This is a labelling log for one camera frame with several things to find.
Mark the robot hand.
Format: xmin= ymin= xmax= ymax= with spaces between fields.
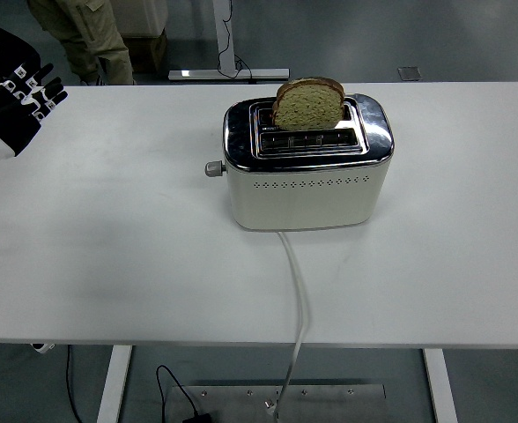
xmin=0 ymin=63 xmax=70 ymax=175

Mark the grey toaster lever knob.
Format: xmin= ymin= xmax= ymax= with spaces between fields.
xmin=203 ymin=160 xmax=227 ymax=179

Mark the white chrome-topped toaster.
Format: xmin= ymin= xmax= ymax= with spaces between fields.
xmin=222 ymin=93 xmax=396 ymax=232

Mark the black bulky object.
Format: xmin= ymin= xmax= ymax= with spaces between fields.
xmin=0 ymin=19 xmax=43 ymax=89

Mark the person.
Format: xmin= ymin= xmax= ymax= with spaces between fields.
xmin=26 ymin=0 xmax=136 ymax=86

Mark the white box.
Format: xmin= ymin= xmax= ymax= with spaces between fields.
xmin=108 ymin=0 xmax=170 ymax=40

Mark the white desk stand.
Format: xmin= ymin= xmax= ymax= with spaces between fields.
xmin=168 ymin=0 xmax=291 ymax=83

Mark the white table leg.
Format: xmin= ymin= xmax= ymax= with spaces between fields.
xmin=422 ymin=347 xmax=459 ymax=423
xmin=95 ymin=345 xmax=133 ymax=423

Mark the brown bread slice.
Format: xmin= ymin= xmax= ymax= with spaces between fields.
xmin=270 ymin=77 xmax=345 ymax=132

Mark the grey metal plate with screws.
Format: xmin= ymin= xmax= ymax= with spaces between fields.
xmin=166 ymin=383 xmax=388 ymax=423

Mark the black cable on stand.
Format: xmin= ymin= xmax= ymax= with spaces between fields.
xmin=217 ymin=0 xmax=260 ymax=85

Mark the long black hanging cable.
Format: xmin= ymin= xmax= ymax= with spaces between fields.
xmin=64 ymin=345 xmax=84 ymax=423

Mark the thin black looped cable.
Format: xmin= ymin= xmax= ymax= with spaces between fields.
xmin=154 ymin=364 xmax=198 ymax=423

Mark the white toaster power cord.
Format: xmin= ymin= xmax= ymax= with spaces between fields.
xmin=272 ymin=230 xmax=310 ymax=419

